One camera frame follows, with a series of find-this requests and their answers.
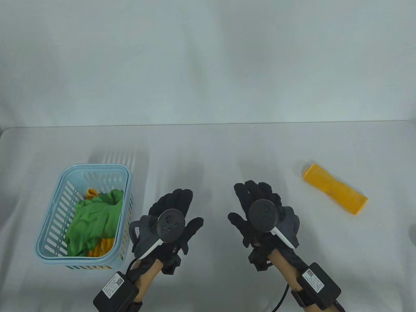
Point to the person's left hand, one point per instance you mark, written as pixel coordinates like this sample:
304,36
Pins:
175,201

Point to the person's right hand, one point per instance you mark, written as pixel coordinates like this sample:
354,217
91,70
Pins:
250,234

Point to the green towel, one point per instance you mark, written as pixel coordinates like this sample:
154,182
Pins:
94,217

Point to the orange-yellow towel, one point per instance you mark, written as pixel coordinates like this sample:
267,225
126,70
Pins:
100,248

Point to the yellow square towel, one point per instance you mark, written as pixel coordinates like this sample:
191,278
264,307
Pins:
334,188

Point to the grey white tracker controller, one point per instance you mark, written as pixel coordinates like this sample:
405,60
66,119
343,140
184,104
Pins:
263,214
171,226

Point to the black wrist sensor box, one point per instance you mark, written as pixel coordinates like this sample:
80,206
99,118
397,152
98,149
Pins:
115,291
320,286

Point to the light blue plastic basket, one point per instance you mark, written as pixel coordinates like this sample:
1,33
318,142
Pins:
48,234

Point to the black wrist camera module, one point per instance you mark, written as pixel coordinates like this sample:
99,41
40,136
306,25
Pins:
170,265
260,260

